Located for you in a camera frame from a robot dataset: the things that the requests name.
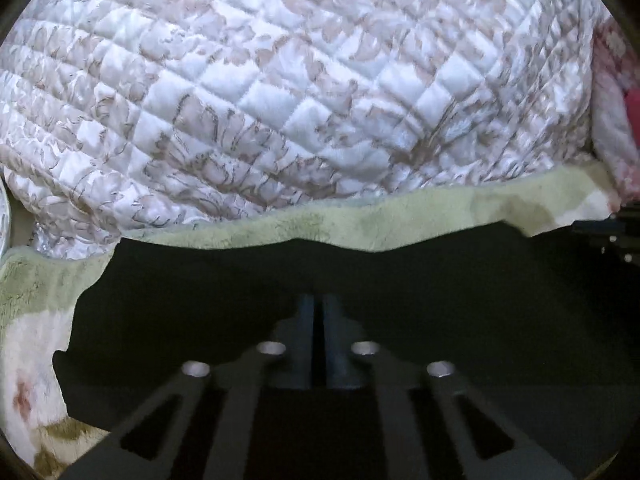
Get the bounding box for black pants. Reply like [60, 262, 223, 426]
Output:
[52, 224, 640, 480]

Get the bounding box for green floral fleece blanket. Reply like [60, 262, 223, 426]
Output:
[0, 162, 622, 472]

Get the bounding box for beige quilted bedspread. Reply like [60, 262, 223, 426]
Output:
[0, 0, 610, 261]

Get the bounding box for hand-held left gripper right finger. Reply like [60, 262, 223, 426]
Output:
[322, 294, 577, 480]

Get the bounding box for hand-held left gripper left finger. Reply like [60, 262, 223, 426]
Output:
[60, 294, 316, 480]

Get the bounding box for magenta pink cloth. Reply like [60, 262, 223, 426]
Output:
[622, 85, 640, 147]

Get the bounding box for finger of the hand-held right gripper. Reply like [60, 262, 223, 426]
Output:
[570, 217, 640, 267]

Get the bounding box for pink floral quilt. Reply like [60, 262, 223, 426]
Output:
[590, 15, 640, 211]

